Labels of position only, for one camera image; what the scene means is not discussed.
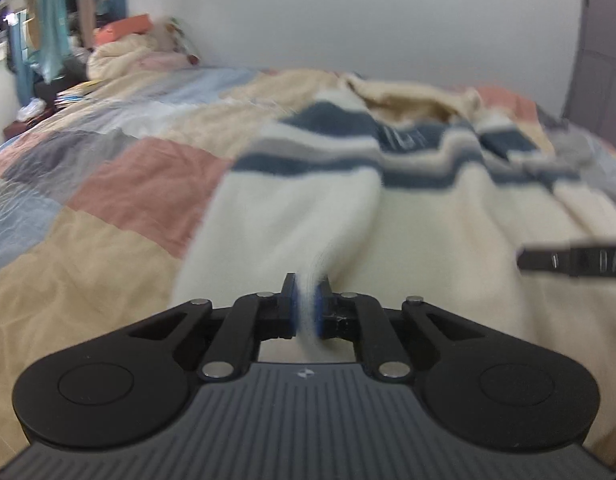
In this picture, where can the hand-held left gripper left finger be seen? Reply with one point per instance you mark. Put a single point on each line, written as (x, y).
(289, 310)

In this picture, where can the patchwork quilt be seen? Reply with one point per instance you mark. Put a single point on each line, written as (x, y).
(102, 220)

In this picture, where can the teal hanging garment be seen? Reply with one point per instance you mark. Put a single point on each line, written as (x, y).
(51, 25)

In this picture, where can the stack of books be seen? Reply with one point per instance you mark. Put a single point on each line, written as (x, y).
(75, 94)

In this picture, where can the cream striped sweater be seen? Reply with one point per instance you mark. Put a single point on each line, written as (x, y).
(428, 230)

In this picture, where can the cream bundled duvet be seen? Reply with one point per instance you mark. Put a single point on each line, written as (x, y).
(127, 60)

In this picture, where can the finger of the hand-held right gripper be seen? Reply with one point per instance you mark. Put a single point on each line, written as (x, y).
(543, 260)

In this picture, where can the orange pillow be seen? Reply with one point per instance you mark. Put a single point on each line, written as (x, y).
(120, 30)

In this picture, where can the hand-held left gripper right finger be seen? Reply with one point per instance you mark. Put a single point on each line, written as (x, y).
(322, 312)

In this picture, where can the floral pillow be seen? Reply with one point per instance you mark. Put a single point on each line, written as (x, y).
(185, 40)

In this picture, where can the grey door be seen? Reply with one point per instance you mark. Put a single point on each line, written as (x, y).
(603, 75)

